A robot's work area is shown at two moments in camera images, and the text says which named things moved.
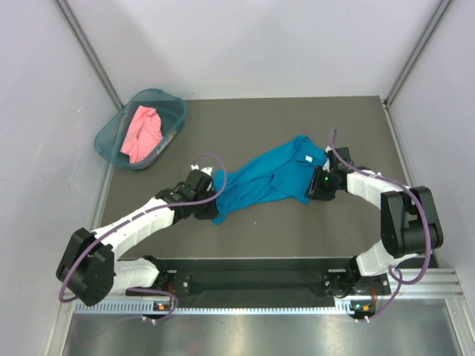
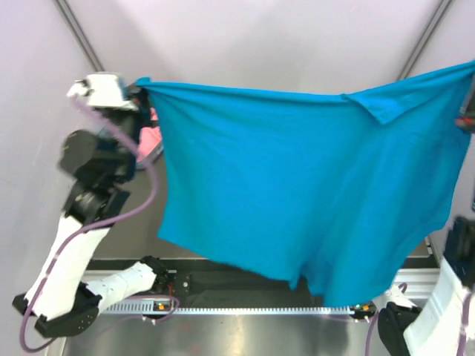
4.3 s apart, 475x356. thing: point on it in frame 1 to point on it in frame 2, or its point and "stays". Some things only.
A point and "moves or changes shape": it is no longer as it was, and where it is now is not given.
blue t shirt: (285, 173) moves or changes shape
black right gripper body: (323, 185) to (467, 117)
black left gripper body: (205, 211) to (133, 122)
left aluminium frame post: (70, 18) stays
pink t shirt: (144, 135) stays
